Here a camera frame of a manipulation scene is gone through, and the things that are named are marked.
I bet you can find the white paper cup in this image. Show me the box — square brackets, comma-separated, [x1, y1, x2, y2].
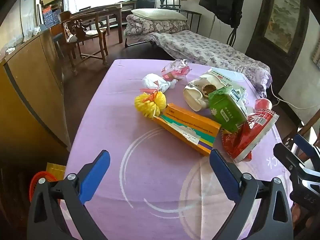
[183, 74, 227, 112]

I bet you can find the red cup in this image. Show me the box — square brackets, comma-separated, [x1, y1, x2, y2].
[254, 98, 272, 112]

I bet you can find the light wood cabinet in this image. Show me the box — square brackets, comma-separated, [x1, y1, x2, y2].
[0, 24, 72, 153]

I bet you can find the floral mattress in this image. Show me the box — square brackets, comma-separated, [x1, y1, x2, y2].
[150, 30, 273, 98]

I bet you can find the green carton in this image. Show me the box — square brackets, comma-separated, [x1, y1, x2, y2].
[208, 86, 248, 133]

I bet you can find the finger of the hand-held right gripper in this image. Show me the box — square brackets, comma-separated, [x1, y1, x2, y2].
[273, 143, 320, 179]
[293, 133, 320, 163]

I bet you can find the blue face mask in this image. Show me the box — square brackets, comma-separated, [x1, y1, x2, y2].
[230, 85, 250, 105]

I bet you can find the orange medicine box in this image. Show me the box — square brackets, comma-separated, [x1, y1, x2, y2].
[153, 103, 222, 157]

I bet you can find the black jacket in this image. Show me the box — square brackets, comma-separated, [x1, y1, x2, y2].
[199, 0, 243, 27]

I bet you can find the yellow woven mat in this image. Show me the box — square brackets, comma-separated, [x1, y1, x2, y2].
[46, 162, 67, 180]

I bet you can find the red snack packet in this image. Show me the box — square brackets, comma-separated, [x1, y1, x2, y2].
[221, 109, 280, 163]

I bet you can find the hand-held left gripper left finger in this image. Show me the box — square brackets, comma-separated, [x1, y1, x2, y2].
[26, 150, 111, 240]

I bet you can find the white cable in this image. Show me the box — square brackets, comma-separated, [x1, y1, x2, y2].
[269, 82, 320, 110]

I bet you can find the red plastic basket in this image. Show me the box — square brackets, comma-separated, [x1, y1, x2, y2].
[29, 171, 58, 203]

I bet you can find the white plastic bag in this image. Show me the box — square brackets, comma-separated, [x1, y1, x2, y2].
[142, 73, 179, 93]

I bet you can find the wooden chair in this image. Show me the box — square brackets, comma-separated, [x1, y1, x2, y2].
[59, 10, 110, 77]

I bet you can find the white pillow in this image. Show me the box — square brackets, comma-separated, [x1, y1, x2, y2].
[131, 8, 188, 21]

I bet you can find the folded floral quilt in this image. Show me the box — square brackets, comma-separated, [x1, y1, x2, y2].
[124, 14, 189, 37]

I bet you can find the wooden table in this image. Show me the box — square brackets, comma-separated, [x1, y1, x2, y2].
[71, 2, 123, 43]

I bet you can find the purple tablecloth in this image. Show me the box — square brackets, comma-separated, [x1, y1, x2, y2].
[60, 59, 294, 240]

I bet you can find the yellow foam fruit net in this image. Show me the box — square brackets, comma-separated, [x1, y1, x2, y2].
[134, 91, 167, 119]

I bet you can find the white green paper packet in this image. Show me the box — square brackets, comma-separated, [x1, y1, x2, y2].
[209, 67, 247, 90]

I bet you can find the framed painting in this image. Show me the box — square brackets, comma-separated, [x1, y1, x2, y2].
[246, 0, 310, 67]

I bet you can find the clear plastic wrapper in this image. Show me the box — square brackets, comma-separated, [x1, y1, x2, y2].
[161, 59, 192, 80]

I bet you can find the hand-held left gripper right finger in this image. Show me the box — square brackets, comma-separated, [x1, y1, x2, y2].
[209, 149, 293, 240]

